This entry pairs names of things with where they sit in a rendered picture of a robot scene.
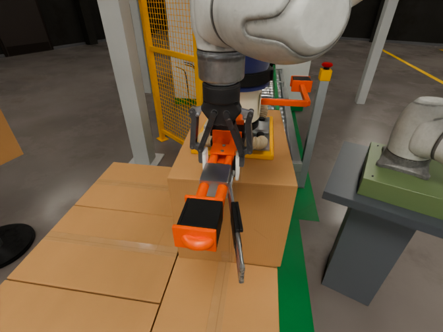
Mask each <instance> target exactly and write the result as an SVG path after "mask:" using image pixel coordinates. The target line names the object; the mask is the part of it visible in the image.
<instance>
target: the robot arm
mask: <svg viewBox="0 0 443 332"><path fill-rule="evenodd" d="M361 1H362V0H190V10H191V23H192V30H193V33H194V36H195V40H196V48H197V51H196V54H197V60H198V77H199V79H201V81H203V83H202V93H203V103H202V105H200V106H196V105H193V106H192V107H191V108H190V109H189V115H190V117H191V137H190V149H192V150H193V149H195V150H197V151H198V161H199V163H202V166H203V168H204V166H205V163H207V162H208V147H205V145H206V142H207V139H208V137H209V135H210V131H211V129H212V127H213V125H223V126H227V127H228V129H229V131H230V132H231V135H232V137H233V140H234V143H235V145H236V148H237V153H236V157H235V164H236V166H235V180H239V174H240V167H243V166H244V164H245V155H247V154H249V155H251V154H252V151H253V139H252V118H253V115H254V109H249V110H248V109H244V108H242V107H241V104H240V87H241V83H240V81H241V80H242V79H244V76H245V56H247V57H251V58H253V59H256V60H259V61H264V62H267V63H272V64H276V65H295V64H299V63H305V62H308V61H311V60H313V59H315V58H317V57H319V56H321V55H323V54H325V53H326V52H327V51H329V50H330V49H331V48H332V47H333V46H334V45H335V44H336V43H337V42H338V40H339V39H340V38H341V35H342V34H343V32H344V30H345V28H346V26H347V23H348V21H349V17H350V14H351V8H352V7H353V6H355V5H356V4H358V3H359V2H361ZM201 111H202V112H203V113H204V114H205V116H206V117H207V119H208V123H207V125H206V128H205V131H204V134H203V136H202V139H201V141H200V143H198V124H199V116H200V114H201ZM240 114H242V116H243V119H244V120H246V121H245V132H246V141H247V146H246V147H245V146H244V143H243V141H242V138H241V135H240V133H239V129H238V127H237V122H236V118H237V117H238V116H239V115H240ZM432 159H433V160H435V161H437V162H439V163H441V164H443V98H441V97H430V96H425V97H418V98H417V99H416V100H415V101H413V102H411V103H410V104H409V105H408V106H407V107H406V108H405V109H404V110H403V111H402V112H401V114H400V116H399V117H398V119H397V121H396V123H395V125H394V127H393V130H392V133H391V135H390V139H389V142H388V145H387V146H383V147H382V155H381V156H380V159H379V160H378V161H377V162H376V166H378V167H383V168H387V169H391V170H394V171H398V172H401V173H405V174H408V175H412V176H415V177H418V178H420V179H423V180H429V178H430V174H429V172H428V170H429V163H430V162H431V160H432Z"/></svg>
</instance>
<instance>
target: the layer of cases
mask: <svg viewBox="0 0 443 332"><path fill-rule="evenodd" d="M171 168H172V167H162V166H154V165H140V164H132V163H118V162H113V163H112V164H111V165H110V167H109V168H108V169H107V170H106V171H105V172H104V173H103V174H102V176H101V177H100V178H99V179H98V180H97V181H96V182H95V183H94V184H93V185H92V186H91V187H90V188H89V189H88V190H87V191H86V193H85V194H84V195H83V196H82V197H81V198H80V199H79V200H78V202H77V203H76V204H75V205H74V206H73V207H72V208H71V209H70V210H69V211H68V212H67V213H66V214H65V215H64V216H63V218H62V219H61V220H60V221H59V222H58V223H57V224H56V225H55V226H54V228H52V230H50V232H48V234H47V235H46V236H45V237H44V238H43V239H42V240H41V241H40V243H39V244H38V245H37V246H36V247H35V248H34V249H33V250H32V251H31V253H29V254H28V255H27V256H26V257H25V259H24V260H23V261H22V262H21V263H20V264H19V265H18V266H17V267H16V269H15V270H14V271H13V272H12V273H11V274H10V275H9V276H8V277H7V279H8V280H4V281H3V282H2V283H1V285H0V332H280V323H279V303H278V269H277V266H269V265H254V264H247V263H245V274H244V283H242V284H240V283H239V278H238V272H237V263H232V262H218V261H210V260H196V259H188V258H180V257H179V253H178V247H176V246H175V243H174V238H173V231H172V226H173V225H174V222H173V214H172V208H171V200H170V195H169V187H168V183H167V177H168V175H169V173H170V171H171Z"/></svg>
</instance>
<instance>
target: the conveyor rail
mask: <svg viewBox="0 0 443 332"><path fill-rule="evenodd" d="M278 74H279V81H284V85H283V82H280V90H281V98H285V99H289V97H288V93H287V87H286V83H285V77H284V73H283V69H282V70H279V72H278ZM282 107H283V114H284V123H285V133H286V138H287V143H288V146H289V151H290V154H291V160H292V161H301V158H300V154H299V148H298V144H297V137H296V133H295V127H294V124H293V117H292V114H291V108H290V106H282Z"/></svg>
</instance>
